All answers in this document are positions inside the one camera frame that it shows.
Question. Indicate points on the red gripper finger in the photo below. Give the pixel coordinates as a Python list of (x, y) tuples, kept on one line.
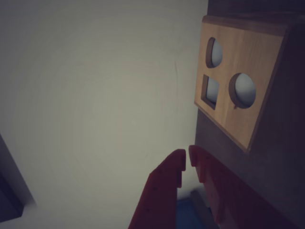
[(228, 200), (162, 190)]

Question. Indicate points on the wooden shape sorter box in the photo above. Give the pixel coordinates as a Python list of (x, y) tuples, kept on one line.
[(247, 55)]

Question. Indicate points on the blue ribbed plastic crate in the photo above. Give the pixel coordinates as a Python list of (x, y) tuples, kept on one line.
[(190, 214)]

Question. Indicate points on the dark grey cabinet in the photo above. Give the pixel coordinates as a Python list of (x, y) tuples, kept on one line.
[(9, 195)]

